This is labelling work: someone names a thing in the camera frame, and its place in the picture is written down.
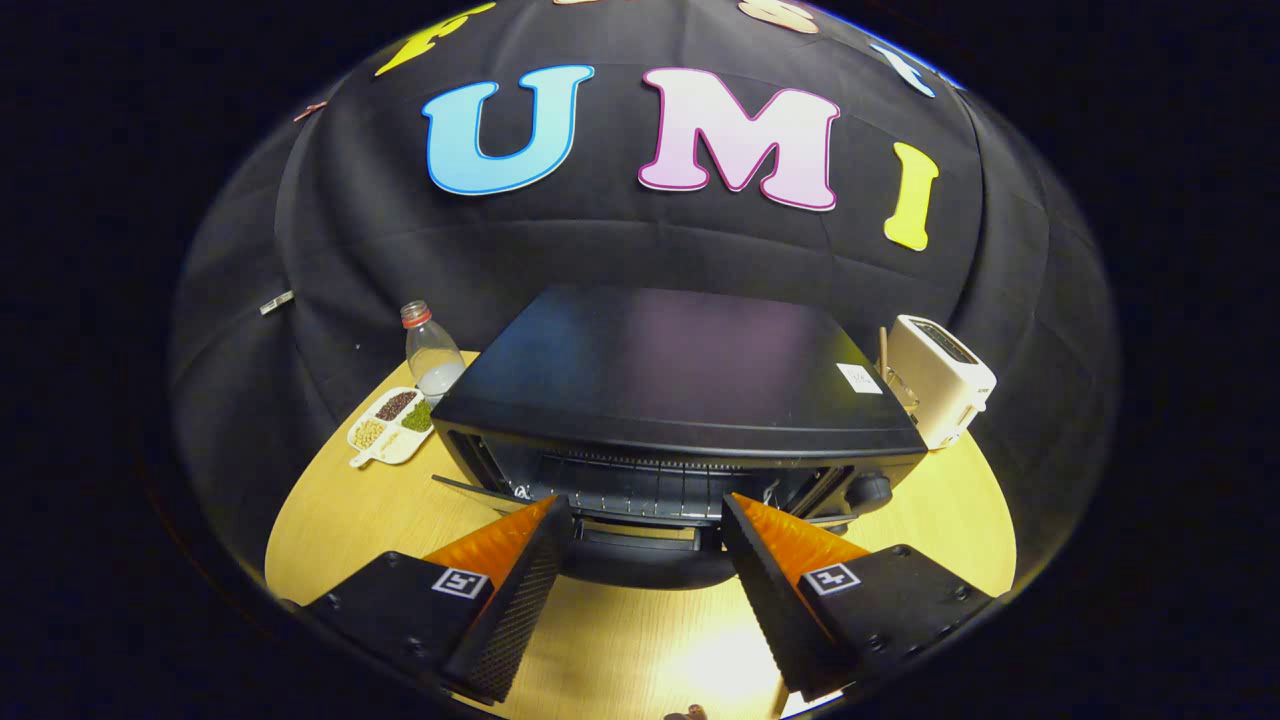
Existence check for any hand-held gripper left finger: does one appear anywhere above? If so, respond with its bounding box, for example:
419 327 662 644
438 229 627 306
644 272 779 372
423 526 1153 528
300 494 576 704

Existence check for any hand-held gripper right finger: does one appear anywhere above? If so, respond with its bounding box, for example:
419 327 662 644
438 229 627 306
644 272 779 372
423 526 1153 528
722 492 1001 703

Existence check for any black toaster oven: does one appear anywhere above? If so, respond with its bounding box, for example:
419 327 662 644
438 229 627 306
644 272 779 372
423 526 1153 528
430 285 929 591

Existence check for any white bread toaster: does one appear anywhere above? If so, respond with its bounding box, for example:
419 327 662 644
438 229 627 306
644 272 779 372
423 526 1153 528
886 314 999 452

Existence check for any white divided bean dish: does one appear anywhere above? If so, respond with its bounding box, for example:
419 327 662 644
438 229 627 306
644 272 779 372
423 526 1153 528
347 386 437 469

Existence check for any clear plastic bottle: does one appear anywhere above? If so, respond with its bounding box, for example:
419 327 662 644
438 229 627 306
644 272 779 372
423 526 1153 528
401 300 468 407

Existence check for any black backdrop cloth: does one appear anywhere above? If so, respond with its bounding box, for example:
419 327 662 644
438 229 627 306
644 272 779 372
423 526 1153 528
170 0 1118 601

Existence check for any wire mesh utensil holder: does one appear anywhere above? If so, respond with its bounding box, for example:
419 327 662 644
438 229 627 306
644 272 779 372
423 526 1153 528
880 363 920 412

